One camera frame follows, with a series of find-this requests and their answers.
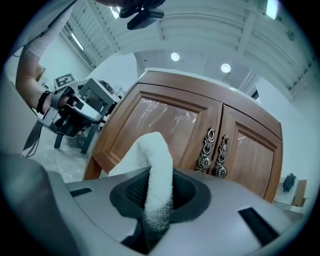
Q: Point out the brown cardboard piece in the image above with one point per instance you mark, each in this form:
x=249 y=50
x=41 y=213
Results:
x=300 y=192

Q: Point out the black head-worn camera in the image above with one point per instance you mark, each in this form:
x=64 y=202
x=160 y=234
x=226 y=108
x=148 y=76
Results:
x=140 y=17

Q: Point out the white cloth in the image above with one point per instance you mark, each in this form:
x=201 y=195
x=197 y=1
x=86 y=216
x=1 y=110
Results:
x=157 y=162

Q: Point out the black object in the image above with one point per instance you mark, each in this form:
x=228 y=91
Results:
x=289 y=182

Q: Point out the black wrist band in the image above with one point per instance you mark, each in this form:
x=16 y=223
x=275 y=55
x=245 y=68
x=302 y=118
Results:
x=42 y=101

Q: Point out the wooden cabinet door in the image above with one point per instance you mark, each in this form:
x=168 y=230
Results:
x=252 y=160
x=162 y=117

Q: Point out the person's left forearm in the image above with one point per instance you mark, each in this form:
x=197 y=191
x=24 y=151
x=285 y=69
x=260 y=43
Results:
x=27 y=82

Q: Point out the person's left hand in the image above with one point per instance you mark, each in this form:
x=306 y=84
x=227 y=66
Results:
x=65 y=100

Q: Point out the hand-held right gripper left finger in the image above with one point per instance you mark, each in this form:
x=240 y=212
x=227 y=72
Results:
x=100 y=220

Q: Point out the round ceiling downlight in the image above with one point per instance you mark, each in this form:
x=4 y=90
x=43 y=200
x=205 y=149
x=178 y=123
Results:
x=225 y=67
x=175 y=56

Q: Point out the white low platform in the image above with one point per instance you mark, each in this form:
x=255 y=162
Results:
x=285 y=200

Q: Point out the rectangular ceiling light panel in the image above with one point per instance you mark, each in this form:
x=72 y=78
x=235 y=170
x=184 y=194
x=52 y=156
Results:
x=271 y=7

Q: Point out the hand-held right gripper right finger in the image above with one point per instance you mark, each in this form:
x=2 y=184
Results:
x=225 y=225

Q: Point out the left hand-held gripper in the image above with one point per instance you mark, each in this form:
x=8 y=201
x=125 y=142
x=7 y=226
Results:
x=63 y=80

